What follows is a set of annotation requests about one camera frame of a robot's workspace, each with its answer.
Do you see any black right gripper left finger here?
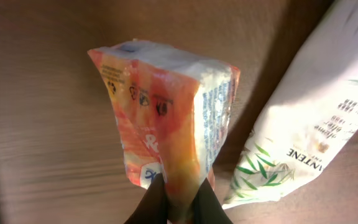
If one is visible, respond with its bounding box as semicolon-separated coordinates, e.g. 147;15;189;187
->
124;174;168;224

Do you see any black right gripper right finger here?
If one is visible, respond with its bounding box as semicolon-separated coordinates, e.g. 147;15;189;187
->
188;179;232;224

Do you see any orange small packet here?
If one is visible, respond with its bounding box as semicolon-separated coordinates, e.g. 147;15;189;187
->
88;40;241;210

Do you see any white cream tube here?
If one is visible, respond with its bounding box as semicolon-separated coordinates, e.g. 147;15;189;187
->
223;1;358;209

